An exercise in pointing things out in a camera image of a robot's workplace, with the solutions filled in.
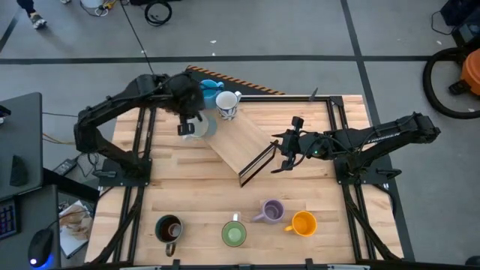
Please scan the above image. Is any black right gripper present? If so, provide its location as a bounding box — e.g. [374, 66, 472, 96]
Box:
[269, 128, 320, 175]

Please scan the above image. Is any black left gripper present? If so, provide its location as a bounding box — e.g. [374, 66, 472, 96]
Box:
[164, 73, 206, 137]

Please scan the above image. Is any teal mug white handle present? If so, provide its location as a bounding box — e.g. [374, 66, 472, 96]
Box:
[182, 110, 218, 142]

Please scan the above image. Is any bright blue mug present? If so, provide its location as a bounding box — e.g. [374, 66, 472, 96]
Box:
[199, 79, 225, 110]

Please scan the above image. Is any white blue patterned mug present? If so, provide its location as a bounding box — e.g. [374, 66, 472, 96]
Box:
[214, 90, 243, 122]

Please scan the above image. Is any lilac ribbed mug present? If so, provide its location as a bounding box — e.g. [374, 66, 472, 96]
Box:
[251, 199, 286, 225]

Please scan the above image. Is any yellow mug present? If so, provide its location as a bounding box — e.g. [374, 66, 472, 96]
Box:
[283, 210, 319, 238]

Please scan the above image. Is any teal brown speckled mug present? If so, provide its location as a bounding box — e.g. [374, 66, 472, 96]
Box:
[154, 214, 185, 258]

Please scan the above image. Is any black power adapter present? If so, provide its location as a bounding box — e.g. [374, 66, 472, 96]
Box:
[52, 157, 79, 176]

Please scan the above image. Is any pile of papers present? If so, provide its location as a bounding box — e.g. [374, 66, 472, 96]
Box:
[58, 199, 95, 260]

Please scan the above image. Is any black wedge object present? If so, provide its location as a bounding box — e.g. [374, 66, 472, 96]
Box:
[9, 154, 29, 188]

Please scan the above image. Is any dark grey desk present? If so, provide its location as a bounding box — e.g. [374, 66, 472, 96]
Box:
[0, 183, 61, 270]

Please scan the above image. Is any person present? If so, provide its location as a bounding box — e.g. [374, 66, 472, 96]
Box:
[16, 0, 49, 30]

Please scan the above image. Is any black computer mouse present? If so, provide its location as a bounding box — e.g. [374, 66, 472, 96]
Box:
[27, 227, 55, 269]

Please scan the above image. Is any black keyboard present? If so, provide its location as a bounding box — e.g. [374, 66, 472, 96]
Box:
[0, 197, 20, 241]

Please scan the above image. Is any orange vacuum cleaner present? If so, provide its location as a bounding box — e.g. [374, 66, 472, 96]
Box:
[460, 47, 480, 97]

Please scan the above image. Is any black equipment case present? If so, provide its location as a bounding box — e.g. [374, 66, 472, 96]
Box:
[439, 0, 480, 48]

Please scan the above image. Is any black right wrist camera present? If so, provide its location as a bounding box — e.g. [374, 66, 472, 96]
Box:
[290, 115, 305, 133]

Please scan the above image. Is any wooden shelf black frame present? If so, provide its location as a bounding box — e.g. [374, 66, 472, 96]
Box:
[203, 107, 281, 188]

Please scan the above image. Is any black table frame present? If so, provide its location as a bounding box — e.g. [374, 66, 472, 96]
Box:
[88, 95, 416, 270]

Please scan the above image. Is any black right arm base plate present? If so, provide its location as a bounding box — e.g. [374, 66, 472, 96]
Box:
[333, 155, 403, 186]

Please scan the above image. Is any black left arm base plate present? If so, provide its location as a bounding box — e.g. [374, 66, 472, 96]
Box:
[97, 157, 153, 188]

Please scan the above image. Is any green mug white handle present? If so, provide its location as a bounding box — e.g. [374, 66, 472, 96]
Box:
[220, 212, 248, 248]

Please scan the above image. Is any long black floor cable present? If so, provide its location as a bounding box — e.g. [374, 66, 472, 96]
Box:
[118, 0, 155, 75]

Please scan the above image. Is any coiled black cable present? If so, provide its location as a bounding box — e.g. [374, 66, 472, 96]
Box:
[144, 0, 173, 27]

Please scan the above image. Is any black vacuum hose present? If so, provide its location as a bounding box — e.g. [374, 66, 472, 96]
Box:
[422, 46, 480, 120]

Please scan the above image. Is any thin black cable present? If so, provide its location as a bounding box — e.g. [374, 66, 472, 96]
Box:
[430, 10, 457, 37]

